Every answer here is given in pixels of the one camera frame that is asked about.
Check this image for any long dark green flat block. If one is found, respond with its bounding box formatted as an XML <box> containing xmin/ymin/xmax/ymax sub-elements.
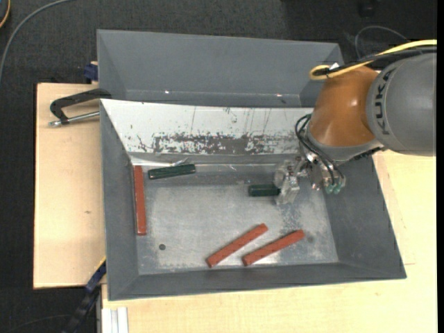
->
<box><xmin>148</xmin><ymin>163</ymin><xmax>197</xmax><ymax>180</ymax></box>

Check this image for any pale wood board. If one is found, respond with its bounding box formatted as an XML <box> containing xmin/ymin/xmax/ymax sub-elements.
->
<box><xmin>33</xmin><ymin>82</ymin><xmax>108</xmax><ymax>290</ymax></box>

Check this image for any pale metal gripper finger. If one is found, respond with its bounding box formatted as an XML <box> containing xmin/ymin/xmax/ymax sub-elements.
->
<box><xmin>274</xmin><ymin>160</ymin><xmax>302</xmax><ymax>187</ymax></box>
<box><xmin>276</xmin><ymin>173</ymin><xmax>301</xmax><ymax>206</ymax></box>

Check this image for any grey metal bin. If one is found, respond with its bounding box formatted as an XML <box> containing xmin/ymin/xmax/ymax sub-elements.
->
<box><xmin>96</xmin><ymin>28</ymin><xmax>408</xmax><ymax>302</ymax></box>

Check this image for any short dark green block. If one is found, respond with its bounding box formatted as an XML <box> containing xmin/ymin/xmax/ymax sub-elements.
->
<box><xmin>248</xmin><ymin>183</ymin><xmax>282</xmax><ymax>198</ymax></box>

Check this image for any red-brown flat block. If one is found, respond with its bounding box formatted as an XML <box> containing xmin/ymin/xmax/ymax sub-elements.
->
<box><xmin>133</xmin><ymin>164</ymin><xmax>148</xmax><ymax>237</ymax></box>
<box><xmin>241</xmin><ymin>229</ymin><xmax>306</xmax><ymax>268</ymax></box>
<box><xmin>205</xmin><ymin>223</ymin><xmax>270</xmax><ymax>269</ymax></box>

